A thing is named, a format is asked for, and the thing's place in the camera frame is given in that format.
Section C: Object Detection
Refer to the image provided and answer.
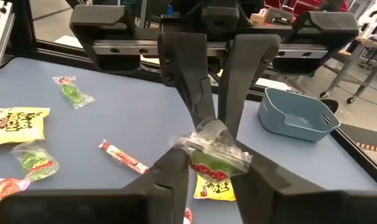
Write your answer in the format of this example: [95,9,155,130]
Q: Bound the black orange striped mat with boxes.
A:
[339,123,377,155]

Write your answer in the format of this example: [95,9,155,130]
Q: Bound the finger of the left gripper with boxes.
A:
[157,32,217,126]
[217,33,282,140]

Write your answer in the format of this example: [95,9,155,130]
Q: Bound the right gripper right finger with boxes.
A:
[230,140,377,224]

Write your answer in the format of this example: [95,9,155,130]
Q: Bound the white humanoid robot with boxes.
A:
[358,0,377,40]

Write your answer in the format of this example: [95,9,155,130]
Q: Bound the grey wheeled table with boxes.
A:
[319,34,377,105]

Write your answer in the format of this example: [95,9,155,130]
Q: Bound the yellow Sour Patch candy packet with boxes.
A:
[0,177,31,218]
[193,174,236,202]
[0,106,51,149]

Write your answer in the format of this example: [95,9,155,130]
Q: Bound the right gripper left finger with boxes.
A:
[0,148,190,224]

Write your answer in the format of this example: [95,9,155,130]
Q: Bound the teal plastic bin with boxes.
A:
[258,86,342,143]

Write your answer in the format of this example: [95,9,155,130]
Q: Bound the green ring candy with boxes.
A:
[175,119,253,184]
[52,75,96,110]
[10,141,60,183]

